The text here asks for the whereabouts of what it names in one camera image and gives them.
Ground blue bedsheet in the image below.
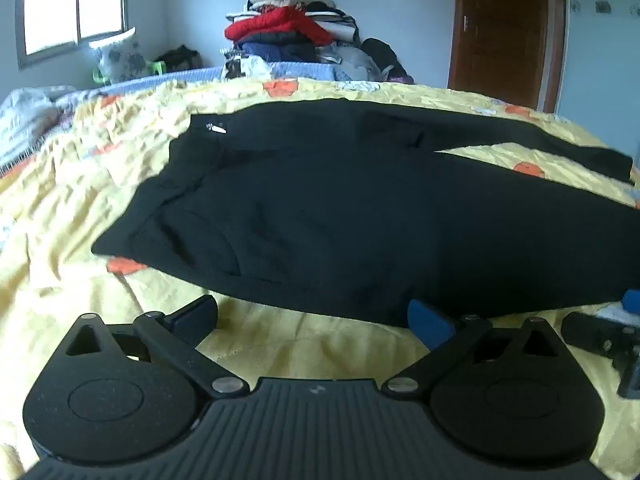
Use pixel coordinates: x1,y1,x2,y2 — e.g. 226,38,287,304
55,60,351,111

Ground pile of folded clothes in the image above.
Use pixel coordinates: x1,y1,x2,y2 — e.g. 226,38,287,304
220,0,416,85

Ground black pants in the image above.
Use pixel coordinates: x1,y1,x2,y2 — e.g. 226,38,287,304
91,97,640,328

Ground grey floral pillow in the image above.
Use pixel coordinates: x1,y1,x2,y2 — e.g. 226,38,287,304
90,27,151,83

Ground window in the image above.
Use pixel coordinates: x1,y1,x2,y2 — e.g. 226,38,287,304
15,0,128,71

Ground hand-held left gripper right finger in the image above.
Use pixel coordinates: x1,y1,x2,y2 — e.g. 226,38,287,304
382,299,576,401

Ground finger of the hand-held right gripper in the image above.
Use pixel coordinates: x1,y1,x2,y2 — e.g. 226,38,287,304
560,311,638,361

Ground brown wooden door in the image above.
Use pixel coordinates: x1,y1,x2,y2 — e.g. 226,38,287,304
447,0,568,113

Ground yellow floral blanket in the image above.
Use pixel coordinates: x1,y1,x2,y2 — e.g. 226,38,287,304
0,77,640,480

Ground green plastic stool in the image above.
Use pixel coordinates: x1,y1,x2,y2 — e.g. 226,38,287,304
92,60,168,83

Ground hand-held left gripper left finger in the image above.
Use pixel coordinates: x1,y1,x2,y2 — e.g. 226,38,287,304
52,294,251,402

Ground dark bag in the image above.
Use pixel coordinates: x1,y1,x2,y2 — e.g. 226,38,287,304
155,45,203,72

